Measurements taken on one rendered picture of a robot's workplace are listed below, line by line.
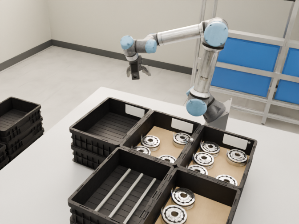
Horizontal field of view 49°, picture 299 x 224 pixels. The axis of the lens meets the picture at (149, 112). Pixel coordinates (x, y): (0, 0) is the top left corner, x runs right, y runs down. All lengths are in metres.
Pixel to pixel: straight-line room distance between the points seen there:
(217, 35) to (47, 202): 1.16
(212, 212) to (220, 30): 0.87
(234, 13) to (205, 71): 2.51
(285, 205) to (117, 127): 0.97
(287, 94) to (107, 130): 2.19
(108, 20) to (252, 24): 1.97
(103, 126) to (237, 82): 1.98
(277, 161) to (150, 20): 3.00
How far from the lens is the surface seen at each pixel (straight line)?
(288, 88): 3.54
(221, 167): 1.70
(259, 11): 4.21
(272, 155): 2.10
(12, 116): 2.75
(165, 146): 1.76
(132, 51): 1.84
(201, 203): 1.50
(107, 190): 1.51
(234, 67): 3.48
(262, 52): 3.42
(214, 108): 2.00
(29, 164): 1.91
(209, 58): 1.76
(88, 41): 5.11
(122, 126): 1.91
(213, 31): 1.70
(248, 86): 3.56
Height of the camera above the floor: 1.90
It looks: 32 degrees down
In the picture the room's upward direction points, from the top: 4 degrees clockwise
